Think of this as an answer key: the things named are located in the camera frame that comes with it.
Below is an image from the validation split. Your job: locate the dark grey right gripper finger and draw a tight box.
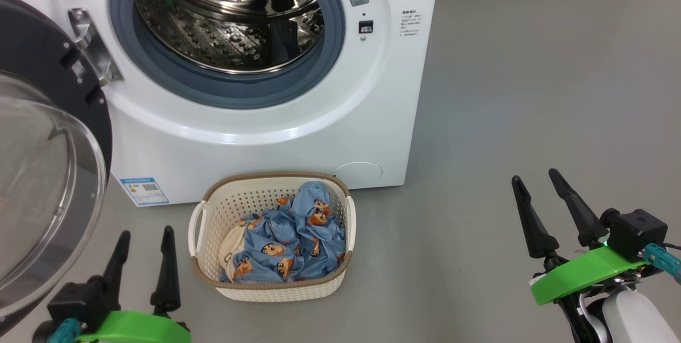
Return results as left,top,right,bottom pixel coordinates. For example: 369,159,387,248
549,168,609,248
512,175,561,260

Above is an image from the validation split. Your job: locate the teal camera connector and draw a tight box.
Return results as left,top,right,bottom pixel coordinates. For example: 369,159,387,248
643,243,681,285
47,317,82,343

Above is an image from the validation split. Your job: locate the cream perforated laundry basket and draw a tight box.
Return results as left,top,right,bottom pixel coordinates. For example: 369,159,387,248
188,172,356,303

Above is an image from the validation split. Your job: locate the white washing machine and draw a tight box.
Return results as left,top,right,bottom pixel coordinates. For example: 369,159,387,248
0,0,442,207

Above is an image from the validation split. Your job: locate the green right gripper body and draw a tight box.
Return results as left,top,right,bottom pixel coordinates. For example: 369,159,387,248
529,246,650,343

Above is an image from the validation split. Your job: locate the black round washer door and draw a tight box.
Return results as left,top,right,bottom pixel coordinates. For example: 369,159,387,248
0,0,113,334

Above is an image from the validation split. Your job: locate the teal left camera connector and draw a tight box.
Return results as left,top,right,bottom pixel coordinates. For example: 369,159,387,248
47,317,82,343

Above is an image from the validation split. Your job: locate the blue cartoon print garment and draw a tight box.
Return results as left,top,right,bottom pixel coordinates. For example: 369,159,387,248
221,181,347,283

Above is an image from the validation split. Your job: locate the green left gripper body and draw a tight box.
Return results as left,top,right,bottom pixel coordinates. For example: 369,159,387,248
74,308,193,343

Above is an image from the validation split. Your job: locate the blue energy label sticker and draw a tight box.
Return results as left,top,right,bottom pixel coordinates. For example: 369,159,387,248
119,177,170,206

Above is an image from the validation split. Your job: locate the round white filter cover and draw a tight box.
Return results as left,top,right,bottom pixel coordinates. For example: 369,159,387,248
334,161,383,185

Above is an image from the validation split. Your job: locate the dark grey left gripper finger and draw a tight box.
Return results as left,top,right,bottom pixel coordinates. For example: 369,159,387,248
151,226,182,315
101,230,131,312

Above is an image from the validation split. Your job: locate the stainless steel washer drum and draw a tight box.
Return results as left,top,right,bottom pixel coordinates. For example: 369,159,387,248
135,0,326,76

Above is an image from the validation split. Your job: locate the teal right camera connector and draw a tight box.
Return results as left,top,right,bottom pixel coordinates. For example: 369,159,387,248
643,243,681,285

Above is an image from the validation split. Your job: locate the white cloth garment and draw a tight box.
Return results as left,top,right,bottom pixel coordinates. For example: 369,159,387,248
219,223,251,283

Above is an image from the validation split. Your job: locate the metal door hinge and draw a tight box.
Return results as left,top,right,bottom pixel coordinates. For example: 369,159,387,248
68,8,124,88

